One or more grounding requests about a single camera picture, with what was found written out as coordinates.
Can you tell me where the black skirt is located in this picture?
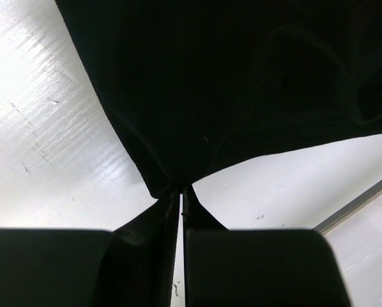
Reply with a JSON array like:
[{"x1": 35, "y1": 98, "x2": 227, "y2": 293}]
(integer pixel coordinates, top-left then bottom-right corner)
[{"x1": 57, "y1": 1, "x2": 382, "y2": 198}]

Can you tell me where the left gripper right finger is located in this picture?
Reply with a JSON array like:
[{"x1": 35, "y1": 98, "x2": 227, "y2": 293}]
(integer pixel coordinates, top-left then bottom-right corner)
[{"x1": 182, "y1": 187, "x2": 351, "y2": 306}]

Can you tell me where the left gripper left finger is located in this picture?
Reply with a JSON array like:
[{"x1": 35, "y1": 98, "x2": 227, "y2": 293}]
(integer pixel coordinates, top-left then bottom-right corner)
[{"x1": 0, "y1": 191, "x2": 180, "y2": 306}]

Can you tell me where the aluminium table edge rail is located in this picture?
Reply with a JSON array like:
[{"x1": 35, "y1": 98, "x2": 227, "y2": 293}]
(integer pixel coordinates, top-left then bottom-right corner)
[{"x1": 313, "y1": 179, "x2": 382, "y2": 234}]

